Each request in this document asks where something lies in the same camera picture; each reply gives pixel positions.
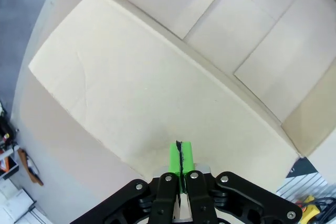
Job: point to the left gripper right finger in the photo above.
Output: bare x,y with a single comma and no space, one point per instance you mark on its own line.
202,197

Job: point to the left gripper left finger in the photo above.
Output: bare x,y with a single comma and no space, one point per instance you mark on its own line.
160,200

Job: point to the cardboard box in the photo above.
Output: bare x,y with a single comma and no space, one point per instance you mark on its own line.
147,82

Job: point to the yellow power strip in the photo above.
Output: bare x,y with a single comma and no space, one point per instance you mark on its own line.
311,205

